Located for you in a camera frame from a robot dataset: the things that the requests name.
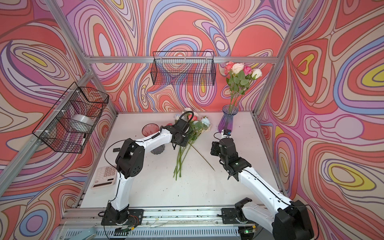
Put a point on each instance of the red pink rose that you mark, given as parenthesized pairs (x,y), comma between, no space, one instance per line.
(192,133)

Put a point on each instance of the white blue flower sprig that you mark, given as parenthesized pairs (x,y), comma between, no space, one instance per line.
(203,123)

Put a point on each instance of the red grey glass vase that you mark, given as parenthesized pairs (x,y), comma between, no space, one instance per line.
(151,129)

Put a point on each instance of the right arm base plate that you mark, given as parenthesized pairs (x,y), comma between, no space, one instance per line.
(234,216)

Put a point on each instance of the back black wire basket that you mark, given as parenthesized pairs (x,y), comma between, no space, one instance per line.
(190,68)

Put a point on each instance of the salmon pink rose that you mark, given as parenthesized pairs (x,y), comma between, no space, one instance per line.
(229,79)

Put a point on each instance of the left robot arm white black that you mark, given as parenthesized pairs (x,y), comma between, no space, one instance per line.
(130,162)

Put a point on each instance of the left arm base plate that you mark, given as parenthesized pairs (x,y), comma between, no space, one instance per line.
(132,218)

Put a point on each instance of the magenta pink rose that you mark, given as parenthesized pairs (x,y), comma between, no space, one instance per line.
(245,80)

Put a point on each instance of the black wire basket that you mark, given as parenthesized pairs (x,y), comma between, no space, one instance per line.
(190,68)
(64,135)

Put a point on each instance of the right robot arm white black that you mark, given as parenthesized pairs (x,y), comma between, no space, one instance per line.
(282,217)

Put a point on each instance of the left black wire basket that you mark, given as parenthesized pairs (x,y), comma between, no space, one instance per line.
(64,135)

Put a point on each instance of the white green-tinged rose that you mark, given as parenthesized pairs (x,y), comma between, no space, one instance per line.
(256,74)

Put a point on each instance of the pink calculator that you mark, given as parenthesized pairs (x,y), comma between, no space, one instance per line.
(104,176)

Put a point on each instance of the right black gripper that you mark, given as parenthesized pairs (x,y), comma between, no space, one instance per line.
(215,146)

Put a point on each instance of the blue purple glass vase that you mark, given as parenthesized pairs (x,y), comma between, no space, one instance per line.
(226,123)

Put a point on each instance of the cream white rose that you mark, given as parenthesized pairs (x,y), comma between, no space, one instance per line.
(237,74)

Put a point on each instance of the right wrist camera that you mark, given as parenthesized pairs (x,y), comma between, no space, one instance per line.
(226,134)

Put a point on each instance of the silver tape roll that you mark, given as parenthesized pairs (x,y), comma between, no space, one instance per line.
(83,119)

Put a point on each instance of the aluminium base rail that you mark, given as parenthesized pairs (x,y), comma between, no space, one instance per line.
(163,223)

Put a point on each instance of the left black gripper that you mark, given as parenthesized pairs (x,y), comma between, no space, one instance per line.
(185,144)

